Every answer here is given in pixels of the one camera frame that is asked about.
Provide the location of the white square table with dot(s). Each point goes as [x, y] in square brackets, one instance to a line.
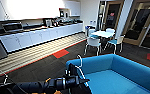
[102, 33]

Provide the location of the white chair blue seat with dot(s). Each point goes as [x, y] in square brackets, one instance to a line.
[91, 32]
[117, 40]

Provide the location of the white lower kitchen cabinets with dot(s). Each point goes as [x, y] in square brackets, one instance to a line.
[31, 38]

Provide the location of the black microwave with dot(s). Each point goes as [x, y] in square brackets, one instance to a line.
[11, 27]

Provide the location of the blue sofa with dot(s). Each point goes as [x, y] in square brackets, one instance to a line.
[124, 76]

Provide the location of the wooden framed glass door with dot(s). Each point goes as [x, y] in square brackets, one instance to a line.
[141, 21]
[112, 15]

